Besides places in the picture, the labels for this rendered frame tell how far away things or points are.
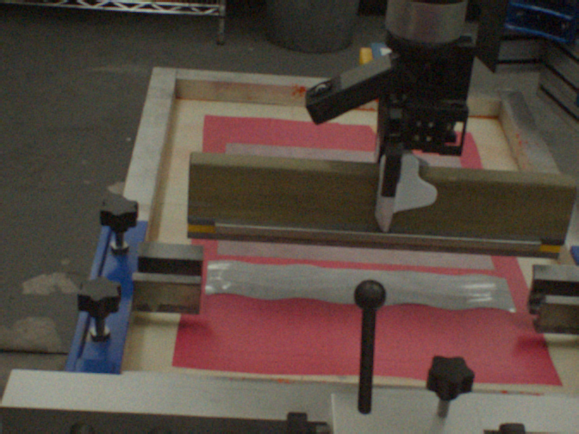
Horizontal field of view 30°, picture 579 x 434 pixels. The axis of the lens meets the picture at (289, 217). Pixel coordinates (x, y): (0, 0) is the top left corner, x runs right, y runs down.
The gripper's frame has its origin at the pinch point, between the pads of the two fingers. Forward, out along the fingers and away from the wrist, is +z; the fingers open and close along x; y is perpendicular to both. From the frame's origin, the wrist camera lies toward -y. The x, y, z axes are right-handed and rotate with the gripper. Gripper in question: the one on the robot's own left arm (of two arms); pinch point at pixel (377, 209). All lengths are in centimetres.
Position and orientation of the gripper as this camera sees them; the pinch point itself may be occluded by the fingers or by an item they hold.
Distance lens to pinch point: 115.8
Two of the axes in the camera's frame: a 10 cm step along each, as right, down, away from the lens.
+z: -0.7, 8.6, 5.1
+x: -0.2, -5.1, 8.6
